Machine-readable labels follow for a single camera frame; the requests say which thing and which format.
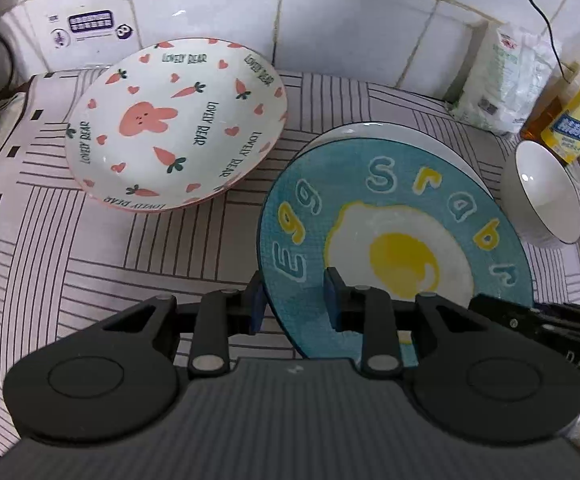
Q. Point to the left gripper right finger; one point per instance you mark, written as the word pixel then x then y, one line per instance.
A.
pixel 367 311

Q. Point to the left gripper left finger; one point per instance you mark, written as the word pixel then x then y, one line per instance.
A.
pixel 218 316

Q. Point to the blue egg plate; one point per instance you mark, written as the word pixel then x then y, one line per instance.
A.
pixel 386 215

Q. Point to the white plate with sun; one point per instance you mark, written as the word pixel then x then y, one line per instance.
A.
pixel 396 133

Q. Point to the white carrot bunny plate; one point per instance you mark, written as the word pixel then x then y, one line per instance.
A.
pixel 175 124

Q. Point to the large white ribbed bowl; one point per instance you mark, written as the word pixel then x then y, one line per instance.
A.
pixel 539 198

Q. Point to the striped table mat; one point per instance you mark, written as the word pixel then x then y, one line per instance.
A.
pixel 68 261

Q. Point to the yellow label cooking wine bottle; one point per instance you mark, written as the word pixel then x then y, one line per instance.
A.
pixel 555 119

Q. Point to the white salt bag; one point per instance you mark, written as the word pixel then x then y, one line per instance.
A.
pixel 511 69

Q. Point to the wall sticker label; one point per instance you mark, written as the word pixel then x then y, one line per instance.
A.
pixel 72 28

